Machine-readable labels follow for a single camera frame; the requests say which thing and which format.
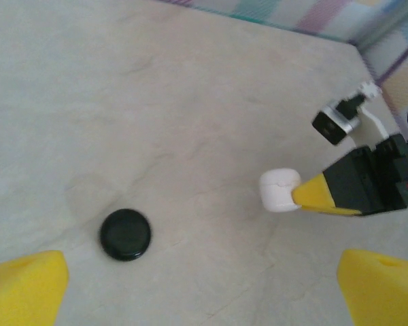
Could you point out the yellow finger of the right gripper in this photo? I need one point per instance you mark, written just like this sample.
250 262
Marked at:
336 209
340 186

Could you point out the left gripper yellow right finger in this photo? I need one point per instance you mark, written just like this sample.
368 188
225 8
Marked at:
387 292

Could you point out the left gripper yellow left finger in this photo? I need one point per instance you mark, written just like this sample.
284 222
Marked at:
20 292

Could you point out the white earbud charging case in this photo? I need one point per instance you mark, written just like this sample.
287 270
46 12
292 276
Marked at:
275 190

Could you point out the black round cap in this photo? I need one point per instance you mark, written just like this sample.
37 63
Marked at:
126 234

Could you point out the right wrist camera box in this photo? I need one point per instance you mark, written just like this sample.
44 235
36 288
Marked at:
333 124

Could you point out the right aluminium frame post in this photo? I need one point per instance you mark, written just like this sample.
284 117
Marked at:
384 27

